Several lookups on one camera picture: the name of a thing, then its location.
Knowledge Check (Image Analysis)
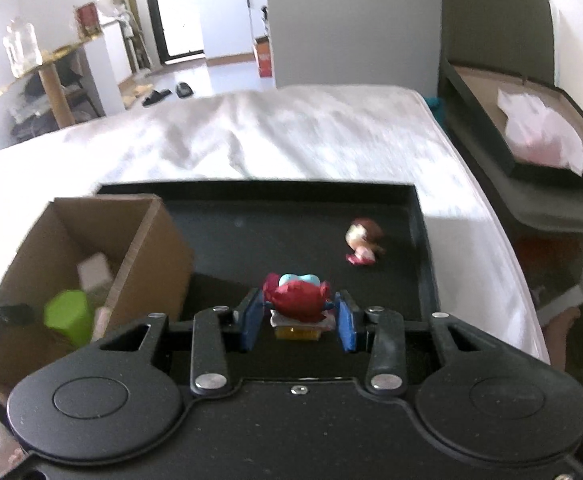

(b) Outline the dark grey headboard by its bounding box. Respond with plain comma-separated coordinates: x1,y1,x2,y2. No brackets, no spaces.
441,0,557,88

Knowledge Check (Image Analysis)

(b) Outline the red and blue figurine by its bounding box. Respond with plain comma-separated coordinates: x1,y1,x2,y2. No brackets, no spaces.
262,272,333,343

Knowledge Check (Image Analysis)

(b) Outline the black framed glass door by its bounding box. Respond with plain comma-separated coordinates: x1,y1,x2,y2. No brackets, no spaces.
141,0,204,61

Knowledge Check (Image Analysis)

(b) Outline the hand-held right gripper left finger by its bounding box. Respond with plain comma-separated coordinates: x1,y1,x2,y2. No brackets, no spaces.
96,287,267,393

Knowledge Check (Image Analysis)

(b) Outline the round gold-edged table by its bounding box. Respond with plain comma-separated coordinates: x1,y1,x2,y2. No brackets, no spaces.
0,35,104,128

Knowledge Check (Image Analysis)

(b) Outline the yellow slipper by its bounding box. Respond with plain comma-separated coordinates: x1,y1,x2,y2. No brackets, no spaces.
121,82,154,107

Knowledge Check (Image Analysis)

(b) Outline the black framed cardboard tray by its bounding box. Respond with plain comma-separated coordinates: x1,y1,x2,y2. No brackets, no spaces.
441,57,583,178

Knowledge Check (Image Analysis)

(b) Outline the white plastic bag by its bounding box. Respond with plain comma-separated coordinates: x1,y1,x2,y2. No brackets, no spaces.
496,87,583,176

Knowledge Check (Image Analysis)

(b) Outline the white kitchen cabinet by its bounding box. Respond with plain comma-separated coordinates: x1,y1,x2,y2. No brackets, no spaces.
194,0,268,63

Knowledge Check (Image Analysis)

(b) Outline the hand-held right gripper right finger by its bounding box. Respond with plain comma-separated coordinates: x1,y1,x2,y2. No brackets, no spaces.
335,289,527,396

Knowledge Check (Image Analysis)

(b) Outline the small white box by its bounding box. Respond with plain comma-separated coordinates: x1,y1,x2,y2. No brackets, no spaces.
76,252,114,291

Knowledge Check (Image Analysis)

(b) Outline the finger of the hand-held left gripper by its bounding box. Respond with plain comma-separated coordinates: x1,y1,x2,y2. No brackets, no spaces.
0,287,47,331

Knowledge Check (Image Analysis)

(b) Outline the brown cardboard box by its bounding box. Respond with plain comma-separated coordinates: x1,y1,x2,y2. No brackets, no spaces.
0,195,195,403

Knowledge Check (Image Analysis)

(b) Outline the brown-haired doll figurine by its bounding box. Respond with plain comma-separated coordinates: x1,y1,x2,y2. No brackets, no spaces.
345,217,387,266

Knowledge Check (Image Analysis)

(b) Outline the small green box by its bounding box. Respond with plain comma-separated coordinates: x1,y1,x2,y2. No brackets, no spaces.
42,289,94,348

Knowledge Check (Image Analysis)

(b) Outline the orange cardboard box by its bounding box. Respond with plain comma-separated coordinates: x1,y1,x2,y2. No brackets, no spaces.
252,35,274,78

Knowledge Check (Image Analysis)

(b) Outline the red box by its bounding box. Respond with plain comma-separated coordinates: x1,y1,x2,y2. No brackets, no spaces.
74,2,103,38

